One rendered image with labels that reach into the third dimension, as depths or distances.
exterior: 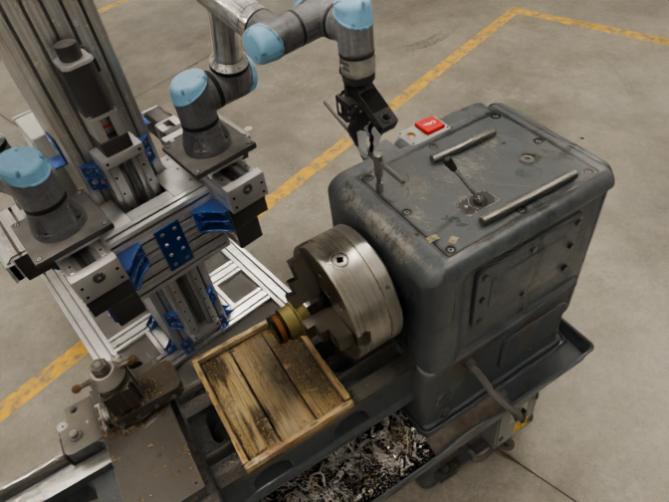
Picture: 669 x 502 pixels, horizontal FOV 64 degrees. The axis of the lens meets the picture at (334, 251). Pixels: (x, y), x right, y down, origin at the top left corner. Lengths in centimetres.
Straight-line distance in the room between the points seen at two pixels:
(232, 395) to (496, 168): 89
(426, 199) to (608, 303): 167
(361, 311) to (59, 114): 103
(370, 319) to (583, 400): 145
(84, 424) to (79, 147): 78
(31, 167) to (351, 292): 86
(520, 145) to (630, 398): 139
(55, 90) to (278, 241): 169
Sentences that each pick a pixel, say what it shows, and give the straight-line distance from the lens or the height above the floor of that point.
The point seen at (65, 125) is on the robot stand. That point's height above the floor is 134.
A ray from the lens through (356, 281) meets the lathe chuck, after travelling 120.
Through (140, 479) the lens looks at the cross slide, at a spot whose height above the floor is 97.
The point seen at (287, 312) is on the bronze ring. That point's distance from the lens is 128.
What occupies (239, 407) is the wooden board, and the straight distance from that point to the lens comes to 145.
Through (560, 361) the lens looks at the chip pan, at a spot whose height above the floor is 54.
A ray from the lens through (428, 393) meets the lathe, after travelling 156.
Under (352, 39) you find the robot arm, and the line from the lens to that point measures 113.
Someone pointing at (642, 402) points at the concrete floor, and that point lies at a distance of 258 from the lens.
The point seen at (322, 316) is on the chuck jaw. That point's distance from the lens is 128.
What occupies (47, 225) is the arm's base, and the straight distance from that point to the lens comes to 163.
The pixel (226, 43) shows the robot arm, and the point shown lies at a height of 147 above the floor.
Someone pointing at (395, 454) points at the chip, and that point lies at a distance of 170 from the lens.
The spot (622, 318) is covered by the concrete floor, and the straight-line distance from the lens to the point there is 280.
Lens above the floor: 212
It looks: 46 degrees down
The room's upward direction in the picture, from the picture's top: 9 degrees counter-clockwise
